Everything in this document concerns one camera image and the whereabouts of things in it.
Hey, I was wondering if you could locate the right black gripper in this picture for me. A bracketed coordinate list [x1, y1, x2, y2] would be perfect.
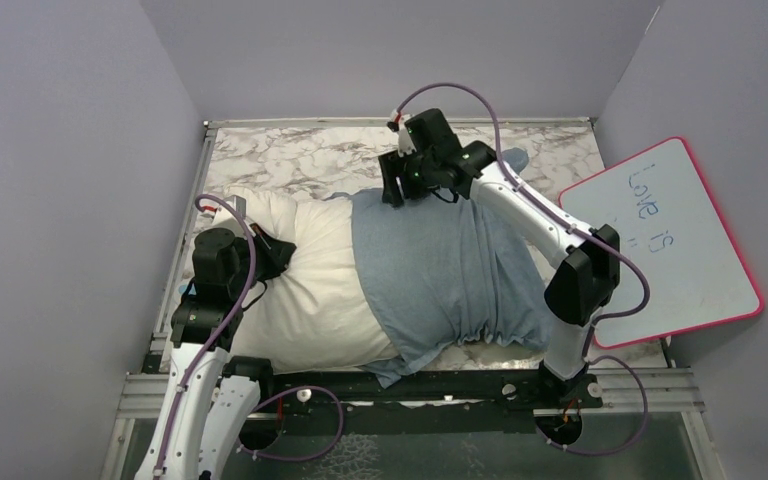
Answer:
[380, 144, 441, 205]

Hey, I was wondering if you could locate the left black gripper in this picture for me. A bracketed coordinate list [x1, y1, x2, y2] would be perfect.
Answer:
[229, 222, 297, 298]

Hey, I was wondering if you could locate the white pillow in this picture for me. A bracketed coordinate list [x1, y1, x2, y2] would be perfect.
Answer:
[226, 186, 398, 373]

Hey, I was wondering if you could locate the patchwork and blue pillowcase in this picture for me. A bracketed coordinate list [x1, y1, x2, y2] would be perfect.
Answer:
[327, 146, 558, 390]

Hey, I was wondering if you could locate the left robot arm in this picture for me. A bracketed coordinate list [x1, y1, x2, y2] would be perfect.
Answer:
[135, 226, 296, 479]

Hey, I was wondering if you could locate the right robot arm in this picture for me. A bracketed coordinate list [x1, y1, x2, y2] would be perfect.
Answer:
[378, 108, 620, 407]

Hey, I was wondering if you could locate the pink framed whiteboard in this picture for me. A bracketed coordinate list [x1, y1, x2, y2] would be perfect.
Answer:
[559, 137, 765, 349]

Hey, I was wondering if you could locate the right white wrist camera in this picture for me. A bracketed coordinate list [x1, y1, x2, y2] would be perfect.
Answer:
[387, 110, 416, 157]

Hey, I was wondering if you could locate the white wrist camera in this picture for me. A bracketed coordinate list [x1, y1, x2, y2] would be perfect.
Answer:
[387, 110, 416, 157]
[203, 196, 247, 234]

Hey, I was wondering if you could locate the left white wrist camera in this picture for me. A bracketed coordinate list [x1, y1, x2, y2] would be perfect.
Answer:
[203, 196, 247, 234]

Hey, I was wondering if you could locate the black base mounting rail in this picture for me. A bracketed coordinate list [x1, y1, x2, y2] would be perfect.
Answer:
[243, 369, 603, 436]

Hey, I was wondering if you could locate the aluminium table frame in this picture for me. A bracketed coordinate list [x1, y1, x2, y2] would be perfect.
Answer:
[99, 117, 728, 480]

